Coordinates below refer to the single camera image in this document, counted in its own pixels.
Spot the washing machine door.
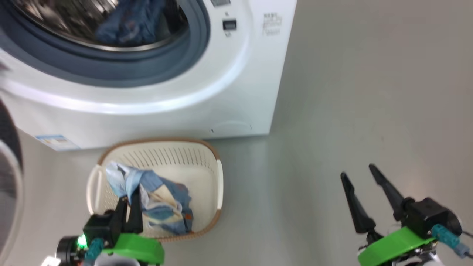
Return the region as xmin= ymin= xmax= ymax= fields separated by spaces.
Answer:
xmin=0 ymin=98 xmax=24 ymax=259

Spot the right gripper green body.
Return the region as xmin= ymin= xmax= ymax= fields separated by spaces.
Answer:
xmin=358 ymin=226 xmax=436 ymax=266

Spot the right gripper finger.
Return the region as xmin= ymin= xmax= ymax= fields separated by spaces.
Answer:
xmin=368 ymin=164 xmax=407 ymax=222
xmin=340 ymin=172 xmax=377 ymax=234

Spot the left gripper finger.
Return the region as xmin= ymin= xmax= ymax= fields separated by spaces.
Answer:
xmin=114 ymin=198 xmax=129 ymax=234
xmin=129 ymin=187 xmax=143 ymax=234

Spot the teal plug camera cable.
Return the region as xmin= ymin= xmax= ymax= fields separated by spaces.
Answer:
xmin=432 ymin=224 xmax=473 ymax=259
xmin=84 ymin=238 xmax=105 ymax=261

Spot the white front-load washing machine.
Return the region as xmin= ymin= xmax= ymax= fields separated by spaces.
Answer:
xmin=0 ymin=0 xmax=297 ymax=152

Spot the blue bear-print garment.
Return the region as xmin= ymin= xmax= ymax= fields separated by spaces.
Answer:
xmin=106 ymin=161 xmax=194 ymax=236
xmin=94 ymin=0 xmax=167 ymax=47

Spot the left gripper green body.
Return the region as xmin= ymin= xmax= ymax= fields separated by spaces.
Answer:
xmin=103 ymin=233 xmax=165 ymax=265

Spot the round white filter cover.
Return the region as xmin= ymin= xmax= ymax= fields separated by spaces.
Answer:
xmin=211 ymin=121 xmax=252 ymax=134

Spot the blue energy label sticker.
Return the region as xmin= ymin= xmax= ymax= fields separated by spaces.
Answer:
xmin=35 ymin=135 xmax=80 ymax=150

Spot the stainless steel washing machine drum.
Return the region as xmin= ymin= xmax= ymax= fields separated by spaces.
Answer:
xmin=9 ymin=0 xmax=191 ymax=52

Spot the teal plug right camera cable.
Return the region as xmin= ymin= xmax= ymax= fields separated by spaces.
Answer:
xmin=432 ymin=224 xmax=473 ymax=259

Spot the white perforated laundry basket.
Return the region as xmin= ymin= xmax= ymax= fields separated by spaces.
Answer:
xmin=86 ymin=139 xmax=224 ymax=243

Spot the teal plug left camera cable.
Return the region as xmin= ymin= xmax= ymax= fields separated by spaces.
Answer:
xmin=84 ymin=238 xmax=105 ymax=261

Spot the black text instruction label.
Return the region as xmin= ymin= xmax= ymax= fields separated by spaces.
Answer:
xmin=263 ymin=13 xmax=283 ymax=35

